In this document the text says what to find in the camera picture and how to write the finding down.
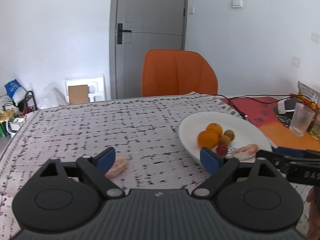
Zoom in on red cable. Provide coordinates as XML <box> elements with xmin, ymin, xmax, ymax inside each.
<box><xmin>289</xmin><ymin>93</ymin><xmax>320</xmax><ymax>111</ymax></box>

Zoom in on orange chair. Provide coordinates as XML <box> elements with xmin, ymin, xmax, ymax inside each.
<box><xmin>141</xmin><ymin>49</ymin><xmax>218</xmax><ymax>97</ymax></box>

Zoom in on yellow slippers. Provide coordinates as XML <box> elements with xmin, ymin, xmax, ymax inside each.
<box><xmin>0</xmin><ymin>110</ymin><xmax>16</xmax><ymax>123</ymax></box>

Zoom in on black metal rack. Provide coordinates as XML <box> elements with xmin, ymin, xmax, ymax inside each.
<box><xmin>0</xmin><ymin>90</ymin><xmax>38</xmax><ymax>121</ymax></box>

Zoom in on large orange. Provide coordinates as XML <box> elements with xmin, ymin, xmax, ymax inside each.
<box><xmin>206</xmin><ymin>122</ymin><xmax>223</xmax><ymax>137</ymax></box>
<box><xmin>197</xmin><ymin>130</ymin><xmax>220</xmax><ymax>149</ymax></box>

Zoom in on white bowl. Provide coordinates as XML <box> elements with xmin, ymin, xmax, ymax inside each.
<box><xmin>178</xmin><ymin>111</ymin><xmax>273</xmax><ymax>170</ymax></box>

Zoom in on clear plastic cup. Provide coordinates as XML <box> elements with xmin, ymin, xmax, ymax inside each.
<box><xmin>289</xmin><ymin>101</ymin><xmax>315</xmax><ymax>137</ymax></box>

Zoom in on white foam packaging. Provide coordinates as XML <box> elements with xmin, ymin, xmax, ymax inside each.
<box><xmin>65</xmin><ymin>75</ymin><xmax>106</xmax><ymax>105</ymax></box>

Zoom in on person's right hand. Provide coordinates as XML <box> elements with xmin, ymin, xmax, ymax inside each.
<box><xmin>306</xmin><ymin>186</ymin><xmax>320</xmax><ymax>240</ymax></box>

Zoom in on red and orange mat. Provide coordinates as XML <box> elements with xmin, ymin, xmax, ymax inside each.
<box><xmin>219</xmin><ymin>95</ymin><xmax>320</xmax><ymax>152</ymax></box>

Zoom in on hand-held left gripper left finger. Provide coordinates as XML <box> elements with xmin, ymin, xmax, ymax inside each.
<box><xmin>39</xmin><ymin>147</ymin><xmax>126</xmax><ymax>200</ymax></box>

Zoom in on black door handle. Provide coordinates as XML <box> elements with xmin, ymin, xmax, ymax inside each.
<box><xmin>117</xmin><ymin>23</ymin><xmax>132</xmax><ymax>45</ymax></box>

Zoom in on black cable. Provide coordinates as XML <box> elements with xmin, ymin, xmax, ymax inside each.
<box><xmin>212</xmin><ymin>94</ymin><xmax>284</xmax><ymax>118</ymax></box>

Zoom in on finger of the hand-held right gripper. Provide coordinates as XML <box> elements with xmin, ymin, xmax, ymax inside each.
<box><xmin>255</xmin><ymin>150</ymin><xmax>292</xmax><ymax>176</ymax></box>
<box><xmin>272</xmin><ymin>146</ymin><xmax>320</xmax><ymax>159</ymax></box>

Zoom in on clear plastic bag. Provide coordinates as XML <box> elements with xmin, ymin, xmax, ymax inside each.
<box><xmin>41</xmin><ymin>81</ymin><xmax>68</xmax><ymax>110</ymax></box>

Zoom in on brown cardboard sheet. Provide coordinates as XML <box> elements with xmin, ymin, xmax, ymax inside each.
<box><xmin>68</xmin><ymin>85</ymin><xmax>90</xmax><ymax>105</ymax></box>

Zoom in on grey door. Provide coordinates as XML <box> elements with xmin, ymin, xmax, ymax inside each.
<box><xmin>109</xmin><ymin>0</ymin><xmax>189</xmax><ymax>99</ymax></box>

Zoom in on white charger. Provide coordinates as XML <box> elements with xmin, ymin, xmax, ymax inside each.
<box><xmin>277</xmin><ymin>98</ymin><xmax>298</xmax><ymax>115</ymax></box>

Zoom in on small peeled pomelo segment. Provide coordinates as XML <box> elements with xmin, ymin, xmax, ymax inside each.
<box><xmin>232</xmin><ymin>143</ymin><xmax>259</xmax><ymax>160</ymax></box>

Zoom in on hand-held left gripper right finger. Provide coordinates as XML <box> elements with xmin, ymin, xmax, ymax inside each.
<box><xmin>192</xmin><ymin>147</ymin><xmax>282</xmax><ymax>200</ymax></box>

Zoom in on printed snack packet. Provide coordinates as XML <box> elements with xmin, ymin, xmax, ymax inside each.
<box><xmin>297</xmin><ymin>80</ymin><xmax>320</xmax><ymax>106</ymax></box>

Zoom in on large peeled pomelo segment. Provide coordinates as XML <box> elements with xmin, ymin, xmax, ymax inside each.
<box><xmin>68</xmin><ymin>155</ymin><xmax>128</xmax><ymax>182</ymax></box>

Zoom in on blue and white bag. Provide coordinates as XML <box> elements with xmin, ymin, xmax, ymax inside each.
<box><xmin>4</xmin><ymin>79</ymin><xmax>27</xmax><ymax>106</ymax></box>

